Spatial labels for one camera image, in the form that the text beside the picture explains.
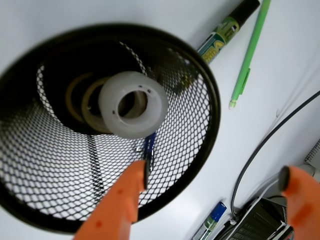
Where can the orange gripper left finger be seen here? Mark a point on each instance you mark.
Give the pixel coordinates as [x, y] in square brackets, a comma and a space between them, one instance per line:
[118, 210]

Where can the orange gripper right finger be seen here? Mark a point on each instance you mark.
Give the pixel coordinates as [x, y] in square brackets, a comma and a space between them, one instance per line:
[302, 193]

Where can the clear tape roll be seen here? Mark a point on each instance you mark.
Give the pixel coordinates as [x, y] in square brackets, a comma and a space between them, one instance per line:
[116, 88]

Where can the dark blue ballpoint pen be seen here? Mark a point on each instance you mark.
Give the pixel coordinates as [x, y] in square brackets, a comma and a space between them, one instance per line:
[146, 147]

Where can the black mesh pen holder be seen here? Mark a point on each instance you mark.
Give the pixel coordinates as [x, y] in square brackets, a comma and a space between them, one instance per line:
[54, 170]

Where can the spiral notebook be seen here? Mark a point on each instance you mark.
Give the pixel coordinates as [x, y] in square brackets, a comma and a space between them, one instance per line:
[313, 158]

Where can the black electronic device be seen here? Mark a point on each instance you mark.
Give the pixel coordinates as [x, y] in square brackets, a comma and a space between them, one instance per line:
[266, 220]

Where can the blue capped marker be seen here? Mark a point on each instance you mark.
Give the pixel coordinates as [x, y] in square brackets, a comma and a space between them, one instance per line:
[210, 222]

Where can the brown tape roll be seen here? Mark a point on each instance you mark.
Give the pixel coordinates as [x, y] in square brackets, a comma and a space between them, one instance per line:
[81, 99]

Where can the green mechanical pencil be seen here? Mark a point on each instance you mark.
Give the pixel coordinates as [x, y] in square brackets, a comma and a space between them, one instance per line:
[245, 68]

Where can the green black marker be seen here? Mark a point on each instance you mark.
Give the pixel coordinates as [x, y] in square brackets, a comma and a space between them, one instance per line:
[226, 30]

